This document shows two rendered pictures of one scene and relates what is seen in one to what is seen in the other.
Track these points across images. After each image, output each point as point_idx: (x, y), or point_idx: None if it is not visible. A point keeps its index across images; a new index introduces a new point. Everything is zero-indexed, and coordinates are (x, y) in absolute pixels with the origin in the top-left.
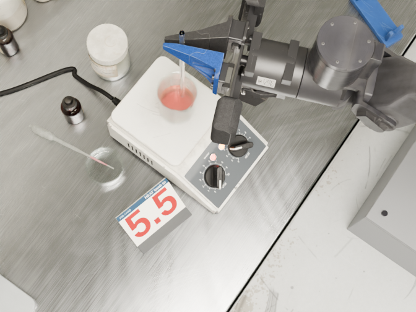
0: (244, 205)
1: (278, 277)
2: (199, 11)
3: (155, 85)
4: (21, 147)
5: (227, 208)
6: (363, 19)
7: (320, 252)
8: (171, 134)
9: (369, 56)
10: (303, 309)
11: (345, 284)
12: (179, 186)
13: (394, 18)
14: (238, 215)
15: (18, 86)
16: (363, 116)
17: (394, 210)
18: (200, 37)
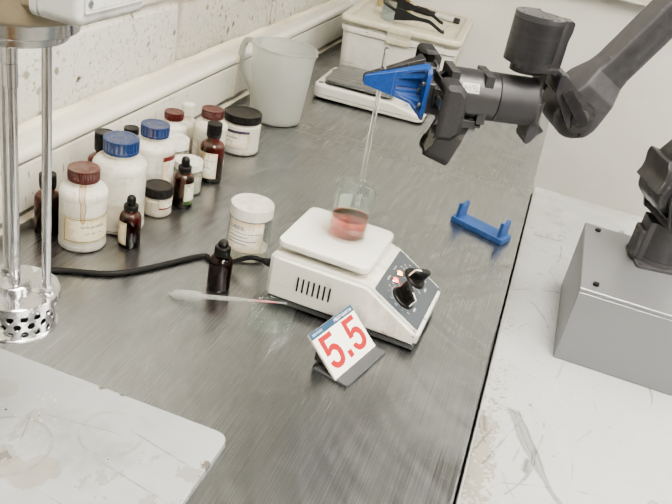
0: (438, 344)
1: (510, 397)
2: None
3: (316, 222)
4: (163, 310)
5: (420, 347)
6: (469, 230)
7: (540, 375)
8: (350, 250)
9: (564, 20)
10: (554, 422)
11: (583, 398)
12: (364, 321)
13: None
14: (436, 352)
15: (148, 265)
16: (570, 91)
17: (602, 283)
18: (400, 64)
